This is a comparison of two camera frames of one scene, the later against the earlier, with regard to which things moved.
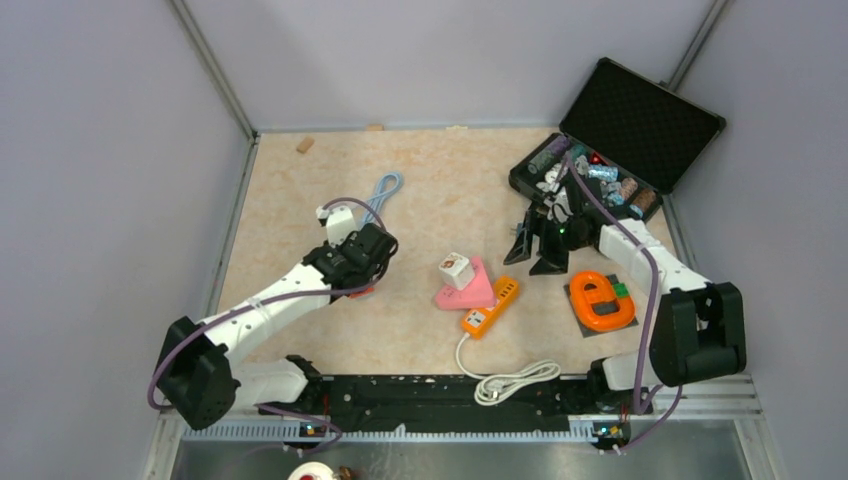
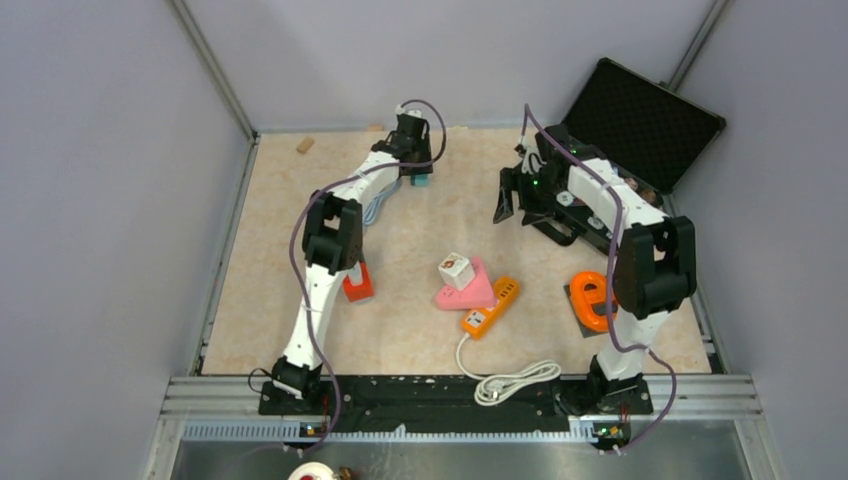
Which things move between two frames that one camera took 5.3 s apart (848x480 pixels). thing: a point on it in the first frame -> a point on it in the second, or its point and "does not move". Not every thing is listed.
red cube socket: x=360 y=293 does not move
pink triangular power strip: x=479 y=293 does not move
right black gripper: x=550 y=262 -> x=512 y=179
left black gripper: x=343 y=243 -> x=424 y=148
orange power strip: x=477 y=321 does not move
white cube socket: x=456 y=271 does not move
